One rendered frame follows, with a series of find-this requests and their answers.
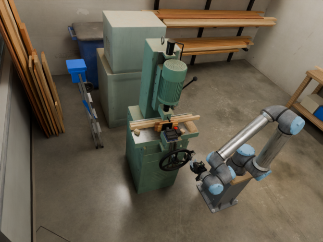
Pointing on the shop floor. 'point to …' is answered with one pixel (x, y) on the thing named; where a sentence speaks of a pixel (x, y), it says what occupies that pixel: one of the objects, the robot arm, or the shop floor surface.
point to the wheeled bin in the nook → (89, 48)
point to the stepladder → (75, 66)
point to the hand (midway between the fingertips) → (191, 162)
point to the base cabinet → (148, 167)
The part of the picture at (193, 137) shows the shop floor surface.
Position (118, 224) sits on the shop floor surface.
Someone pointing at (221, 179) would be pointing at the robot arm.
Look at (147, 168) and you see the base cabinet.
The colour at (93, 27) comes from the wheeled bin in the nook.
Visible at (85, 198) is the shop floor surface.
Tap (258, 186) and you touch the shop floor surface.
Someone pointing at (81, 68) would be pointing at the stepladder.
